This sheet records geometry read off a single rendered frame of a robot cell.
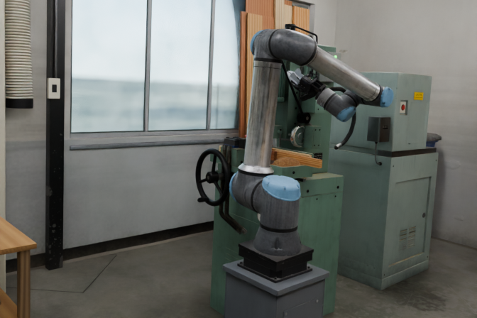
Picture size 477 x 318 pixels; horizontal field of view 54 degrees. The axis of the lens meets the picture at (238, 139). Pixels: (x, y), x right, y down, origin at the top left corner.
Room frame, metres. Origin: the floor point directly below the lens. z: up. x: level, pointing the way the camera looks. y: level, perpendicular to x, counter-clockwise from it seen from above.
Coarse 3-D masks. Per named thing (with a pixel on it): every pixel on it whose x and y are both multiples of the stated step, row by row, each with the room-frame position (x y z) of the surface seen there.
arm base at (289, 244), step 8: (264, 232) 1.77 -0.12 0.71; (272, 232) 1.75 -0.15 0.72; (280, 232) 1.75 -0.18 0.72; (288, 232) 1.75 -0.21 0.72; (296, 232) 1.79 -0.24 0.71; (256, 240) 1.79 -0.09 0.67; (264, 240) 1.76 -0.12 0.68; (272, 240) 1.74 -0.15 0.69; (280, 240) 1.74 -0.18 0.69; (288, 240) 1.75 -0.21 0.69; (296, 240) 1.77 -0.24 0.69; (256, 248) 1.78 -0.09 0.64; (264, 248) 1.75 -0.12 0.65; (272, 248) 1.74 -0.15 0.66; (280, 248) 1.74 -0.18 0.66; (288, 248) 1.74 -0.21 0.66; (296, 248) 1.76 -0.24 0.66
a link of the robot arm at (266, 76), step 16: (272, 32) 1.87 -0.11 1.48; (256, 48) 1.92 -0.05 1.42; (256, 64) 1.91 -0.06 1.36; (272, 64) 1.89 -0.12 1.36; (256, 80) 1.91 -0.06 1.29; (272, 80) 1.89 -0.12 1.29; (256, 96) 1.90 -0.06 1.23; (272, 96) 1.90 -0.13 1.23; (256, 112) 1.90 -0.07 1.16; (272, 112) 1.91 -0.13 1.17; (256, 128) 1.90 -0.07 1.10; (272, 128) 1.92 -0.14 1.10; (256, 144) 1.90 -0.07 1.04; (272, 144) 1.94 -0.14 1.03; (256, 160) 1.90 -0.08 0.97; (240, 176) 1.92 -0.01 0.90; (256, 176) 1.88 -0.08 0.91; (240, 192) 1.91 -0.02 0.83
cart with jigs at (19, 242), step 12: (0, 216) 2.42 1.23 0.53; (0, 228) 2.23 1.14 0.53; (12, 228) 2.24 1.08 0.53; (0, 240) 2.06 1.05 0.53; (12, 240) 2.07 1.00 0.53; (24, 240) 2.08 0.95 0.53; (0, 252) 1.94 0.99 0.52; (12, 252) 1.97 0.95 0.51; (24, 252) 2.03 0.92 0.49; (24, 264) 2.03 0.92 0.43; (24, 276) 2.03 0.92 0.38; (0, 288) 2.33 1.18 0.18; (24, 288) 2.03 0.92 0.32; (0, 300) 2.16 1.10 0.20; (24, 300) 2.03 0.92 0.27; (0, 312) 2.08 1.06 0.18; (12, 312) 2.08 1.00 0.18; (24, 312) 2.03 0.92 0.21
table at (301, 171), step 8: (216, 160) 2.61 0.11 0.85; (272, 160) 2.39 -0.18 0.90; (232, 168) 2.34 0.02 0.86; (280, 168) 2.20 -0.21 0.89; (288, 168) 2.22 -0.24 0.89; (296, 168) 2.25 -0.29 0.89; (304, 168) 2.28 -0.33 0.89; (312, 168) 2.32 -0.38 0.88; (288, 176) 2.22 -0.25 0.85; (296, 176) 2.25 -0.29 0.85; (304, 176) 2.29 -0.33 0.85
